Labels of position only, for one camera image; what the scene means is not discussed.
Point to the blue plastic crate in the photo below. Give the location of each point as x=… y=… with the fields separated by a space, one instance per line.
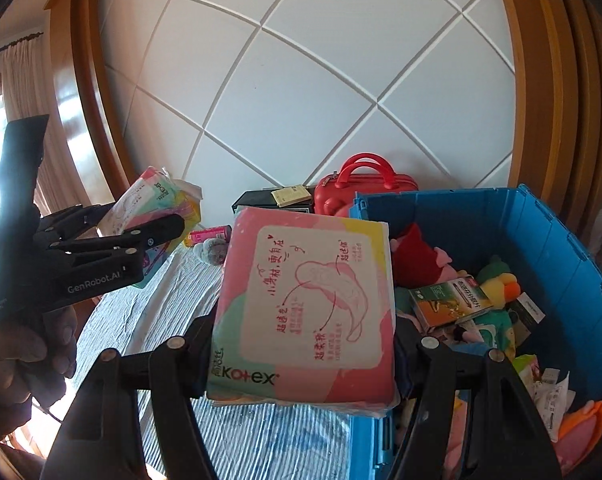
x=556 y=240

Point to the green medicine box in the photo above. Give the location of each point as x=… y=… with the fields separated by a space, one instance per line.
x=451 y=302

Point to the grey plush toy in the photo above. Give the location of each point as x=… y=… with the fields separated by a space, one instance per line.
x=213 y=252

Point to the person's left hand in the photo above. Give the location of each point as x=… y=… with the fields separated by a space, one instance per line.
x=11 y=360

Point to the red bear carry case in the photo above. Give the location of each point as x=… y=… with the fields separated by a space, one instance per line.
x=371 y=195

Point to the orange pink plush toy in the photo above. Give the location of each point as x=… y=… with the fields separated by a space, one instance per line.
x=583 y=435

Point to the small black box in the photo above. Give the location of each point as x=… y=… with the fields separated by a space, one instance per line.
x=528 y=315

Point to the red plush toy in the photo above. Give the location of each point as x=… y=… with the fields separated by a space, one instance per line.
x=421 y=260

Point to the beige curtain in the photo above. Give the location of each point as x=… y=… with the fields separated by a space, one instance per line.
x=36 y=110

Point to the black gift box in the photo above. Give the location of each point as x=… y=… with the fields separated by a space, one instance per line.
x=253 y=199

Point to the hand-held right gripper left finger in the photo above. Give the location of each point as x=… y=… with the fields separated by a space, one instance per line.
x=196 y=340

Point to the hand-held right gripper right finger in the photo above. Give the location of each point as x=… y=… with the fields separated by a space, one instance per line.
x=406 y=355

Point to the yellow green plush toy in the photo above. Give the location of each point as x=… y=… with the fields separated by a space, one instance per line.
x=498 y=287

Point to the wooden headboard frame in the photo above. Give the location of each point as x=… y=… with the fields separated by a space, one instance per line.
x=531 y=85

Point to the white crinkled wrapper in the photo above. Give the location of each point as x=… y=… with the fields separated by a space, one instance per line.
x=551 y=392

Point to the striped bed sheet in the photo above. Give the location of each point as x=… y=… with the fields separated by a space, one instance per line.
x=281 y=440

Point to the green yellow pad pack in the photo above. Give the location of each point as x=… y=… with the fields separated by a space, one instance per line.
x=186 y=210

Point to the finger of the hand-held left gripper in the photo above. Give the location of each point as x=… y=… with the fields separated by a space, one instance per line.
x=71 y=220
x=151 y=232

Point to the pink drink can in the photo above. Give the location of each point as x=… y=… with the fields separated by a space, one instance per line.
x=208 y=235

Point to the yellow sticky note pad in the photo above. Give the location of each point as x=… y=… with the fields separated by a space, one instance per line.
x=291 y=196

